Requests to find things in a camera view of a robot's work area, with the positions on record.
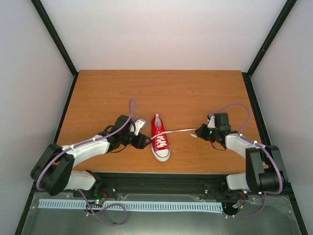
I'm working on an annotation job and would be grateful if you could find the white shoelace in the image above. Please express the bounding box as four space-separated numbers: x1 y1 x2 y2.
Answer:
151 128 196 152

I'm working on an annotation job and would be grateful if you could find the red canvas sneaker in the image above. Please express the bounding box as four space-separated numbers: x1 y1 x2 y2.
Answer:
151 114 170 162

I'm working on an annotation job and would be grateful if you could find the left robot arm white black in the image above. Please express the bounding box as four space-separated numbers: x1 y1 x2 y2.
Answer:
30 115 152 197

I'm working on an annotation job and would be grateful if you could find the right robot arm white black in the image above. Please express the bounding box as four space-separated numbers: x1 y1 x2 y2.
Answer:
195 113 288 194

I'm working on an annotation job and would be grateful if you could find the green lit circuit board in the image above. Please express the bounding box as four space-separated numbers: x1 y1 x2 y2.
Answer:
88 189 107 208

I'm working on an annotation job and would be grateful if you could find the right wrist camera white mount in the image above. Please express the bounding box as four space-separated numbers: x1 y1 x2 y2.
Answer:
207 115 216 128

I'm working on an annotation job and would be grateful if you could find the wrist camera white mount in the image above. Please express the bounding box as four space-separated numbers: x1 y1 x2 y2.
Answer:
207 115 216 128
133 118 147 136

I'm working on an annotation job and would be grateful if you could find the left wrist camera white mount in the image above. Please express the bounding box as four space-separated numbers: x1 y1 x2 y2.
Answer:
133 118 147 136

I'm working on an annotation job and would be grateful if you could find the black aluminium frame base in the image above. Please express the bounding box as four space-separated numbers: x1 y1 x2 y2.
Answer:
15 72 308 235

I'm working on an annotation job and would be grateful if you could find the light blue cable duct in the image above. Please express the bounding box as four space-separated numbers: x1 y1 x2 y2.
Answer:
38 199 223 213

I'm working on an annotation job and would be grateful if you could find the right black frame post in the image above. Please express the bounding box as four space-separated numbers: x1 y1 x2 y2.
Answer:
246 0 298 76

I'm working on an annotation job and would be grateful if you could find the black frame post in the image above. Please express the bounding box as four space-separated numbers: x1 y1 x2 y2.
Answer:
246 0 298 76
30 0 79 78

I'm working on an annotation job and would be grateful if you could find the left black frame post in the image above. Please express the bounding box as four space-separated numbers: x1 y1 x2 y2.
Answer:
30 0 79 78

